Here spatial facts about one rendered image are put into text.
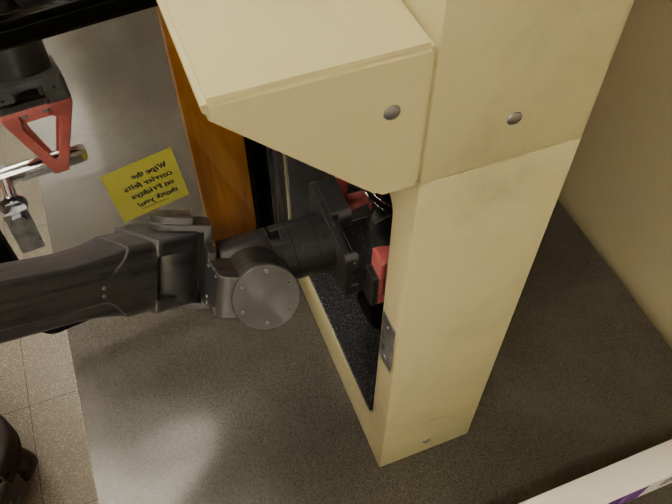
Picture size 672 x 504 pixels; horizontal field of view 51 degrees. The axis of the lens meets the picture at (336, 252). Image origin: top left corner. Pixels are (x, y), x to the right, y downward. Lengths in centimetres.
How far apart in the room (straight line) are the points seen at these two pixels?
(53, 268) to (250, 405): 36
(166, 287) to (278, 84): 35
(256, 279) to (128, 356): 37
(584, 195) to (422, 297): 59
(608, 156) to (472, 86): 64
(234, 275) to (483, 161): 24
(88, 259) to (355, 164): 28
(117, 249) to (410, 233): 26
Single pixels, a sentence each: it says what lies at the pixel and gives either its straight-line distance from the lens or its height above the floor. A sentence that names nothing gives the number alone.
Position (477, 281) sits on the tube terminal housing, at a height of 128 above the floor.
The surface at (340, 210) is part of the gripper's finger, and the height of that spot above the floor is 121.
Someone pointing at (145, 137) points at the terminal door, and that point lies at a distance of 72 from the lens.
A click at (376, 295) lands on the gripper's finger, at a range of 66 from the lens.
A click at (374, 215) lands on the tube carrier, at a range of 67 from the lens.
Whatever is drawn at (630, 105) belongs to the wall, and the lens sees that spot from 95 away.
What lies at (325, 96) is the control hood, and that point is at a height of 150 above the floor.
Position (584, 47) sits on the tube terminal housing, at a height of 148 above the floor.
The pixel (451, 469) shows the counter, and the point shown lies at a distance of 83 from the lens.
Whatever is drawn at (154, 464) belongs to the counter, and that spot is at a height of 94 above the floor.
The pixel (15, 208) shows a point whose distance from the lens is 73.
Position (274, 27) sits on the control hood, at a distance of 36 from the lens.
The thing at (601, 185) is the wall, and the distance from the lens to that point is 104.
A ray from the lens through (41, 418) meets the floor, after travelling 202.
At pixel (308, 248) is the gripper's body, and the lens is 65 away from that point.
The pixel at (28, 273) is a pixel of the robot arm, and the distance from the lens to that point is 56.
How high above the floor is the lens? 172
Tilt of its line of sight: 54 degrees down
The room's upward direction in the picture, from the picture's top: straight up
